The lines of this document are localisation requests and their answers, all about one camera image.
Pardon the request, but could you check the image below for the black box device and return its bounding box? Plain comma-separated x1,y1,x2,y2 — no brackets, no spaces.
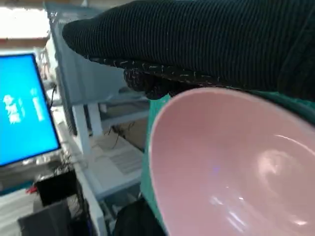
34,169,79,207

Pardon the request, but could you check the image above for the white framed cabinet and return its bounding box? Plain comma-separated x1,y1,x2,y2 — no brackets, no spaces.
44,2,151,138

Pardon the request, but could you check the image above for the white computer desk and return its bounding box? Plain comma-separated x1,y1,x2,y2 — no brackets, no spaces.
0,118,109,236

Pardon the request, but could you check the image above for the blue screen monitor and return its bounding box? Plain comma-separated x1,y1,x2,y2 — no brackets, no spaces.
0,53,62,170

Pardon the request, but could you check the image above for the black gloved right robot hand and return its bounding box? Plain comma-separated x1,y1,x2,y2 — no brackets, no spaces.
62,0,315,101

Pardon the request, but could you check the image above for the pink bowl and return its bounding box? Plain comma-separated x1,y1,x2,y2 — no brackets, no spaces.
149,87,315,236

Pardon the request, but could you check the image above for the white perforated cabinet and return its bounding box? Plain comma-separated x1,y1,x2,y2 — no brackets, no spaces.
71,132,151,205

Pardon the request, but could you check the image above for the green cutting mat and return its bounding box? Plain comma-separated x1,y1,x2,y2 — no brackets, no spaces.
139,89,315,236

